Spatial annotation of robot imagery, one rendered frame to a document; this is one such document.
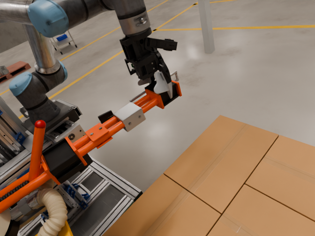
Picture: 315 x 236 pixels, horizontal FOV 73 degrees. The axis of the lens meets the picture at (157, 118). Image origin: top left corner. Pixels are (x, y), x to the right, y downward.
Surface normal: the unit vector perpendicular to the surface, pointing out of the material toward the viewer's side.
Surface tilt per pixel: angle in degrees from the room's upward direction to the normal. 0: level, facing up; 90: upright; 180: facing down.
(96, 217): 0
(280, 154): 0
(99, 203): 0
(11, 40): 90
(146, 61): 90
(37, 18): 90
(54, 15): 83
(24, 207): 60
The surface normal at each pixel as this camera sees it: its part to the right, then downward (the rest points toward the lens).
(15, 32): 0.73, 0.25
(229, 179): -0.27, -0.75
